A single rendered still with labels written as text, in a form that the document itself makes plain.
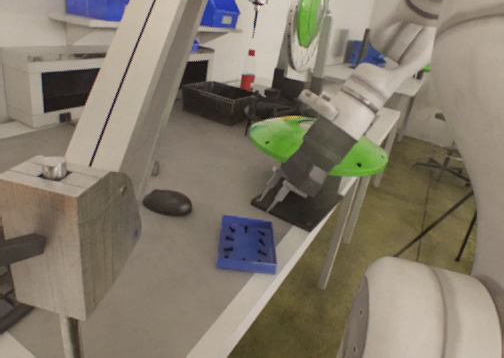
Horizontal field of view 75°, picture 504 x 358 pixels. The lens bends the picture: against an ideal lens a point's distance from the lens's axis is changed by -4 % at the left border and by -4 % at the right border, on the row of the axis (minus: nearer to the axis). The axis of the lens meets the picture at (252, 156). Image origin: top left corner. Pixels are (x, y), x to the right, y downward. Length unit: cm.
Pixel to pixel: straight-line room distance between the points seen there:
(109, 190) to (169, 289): 32
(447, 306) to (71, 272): 22
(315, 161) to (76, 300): 39
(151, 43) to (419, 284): 26
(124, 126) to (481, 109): 24
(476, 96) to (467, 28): 4
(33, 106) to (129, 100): 85
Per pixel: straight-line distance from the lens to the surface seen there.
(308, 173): 54
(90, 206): 23
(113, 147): 27
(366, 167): 70
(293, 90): 153
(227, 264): 58
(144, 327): 51
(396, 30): 57
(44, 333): 52
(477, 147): 25
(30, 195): 24
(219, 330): 51
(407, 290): 22
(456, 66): 24
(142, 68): 30
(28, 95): 113
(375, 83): 55
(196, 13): 38
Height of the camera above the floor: 130
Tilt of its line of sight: 23 degrees down
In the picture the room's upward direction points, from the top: 9 degrees clockwise
